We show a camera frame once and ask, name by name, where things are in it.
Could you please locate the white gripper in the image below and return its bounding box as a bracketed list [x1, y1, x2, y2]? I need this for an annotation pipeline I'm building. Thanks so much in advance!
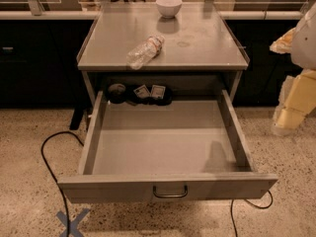
[270, 28, 316, 136]

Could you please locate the grey top drawer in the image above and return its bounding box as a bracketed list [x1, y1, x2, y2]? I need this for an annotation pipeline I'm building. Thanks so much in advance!
[58, 92, 277, 203]

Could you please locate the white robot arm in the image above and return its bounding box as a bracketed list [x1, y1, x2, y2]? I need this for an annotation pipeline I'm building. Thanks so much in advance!
[270, 4, 316, 136]

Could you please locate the grey metal drawer cabinet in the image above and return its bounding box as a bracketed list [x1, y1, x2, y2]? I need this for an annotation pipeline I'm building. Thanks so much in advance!
[78, 3, 248, 105]

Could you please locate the black round object in drawer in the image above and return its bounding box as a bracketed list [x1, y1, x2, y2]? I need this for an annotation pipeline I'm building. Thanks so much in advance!
[107, 84, 126, 104]

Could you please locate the black pouch with labels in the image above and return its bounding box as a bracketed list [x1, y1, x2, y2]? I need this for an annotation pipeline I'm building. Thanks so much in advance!
[125, 85, 173, 106]

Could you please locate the white ceramic bowl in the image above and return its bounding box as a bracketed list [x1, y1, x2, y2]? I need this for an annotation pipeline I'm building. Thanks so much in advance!
[156, 0, 183, 18]

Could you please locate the clear plastic water bottle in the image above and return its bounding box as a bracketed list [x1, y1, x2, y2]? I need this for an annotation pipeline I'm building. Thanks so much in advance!
[126, 36, 165, 70]

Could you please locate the long counter bench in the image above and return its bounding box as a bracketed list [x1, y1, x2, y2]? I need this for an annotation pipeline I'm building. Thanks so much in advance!
[0, 12, 300, 108]

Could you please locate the blue tape cross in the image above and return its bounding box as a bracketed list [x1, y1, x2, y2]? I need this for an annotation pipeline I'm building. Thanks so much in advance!
[56, 208, 90, 237]

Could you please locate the black cable right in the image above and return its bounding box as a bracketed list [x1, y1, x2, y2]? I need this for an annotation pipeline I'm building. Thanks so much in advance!
[229, 190, 275, 237]

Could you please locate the black cable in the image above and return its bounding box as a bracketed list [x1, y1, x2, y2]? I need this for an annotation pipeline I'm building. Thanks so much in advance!
[39, 130, 85, 237]
[229, 190, 275, 237]

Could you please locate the black cable left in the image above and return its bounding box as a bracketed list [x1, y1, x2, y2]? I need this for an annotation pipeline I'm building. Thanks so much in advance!
[39, 130, 85, 237]

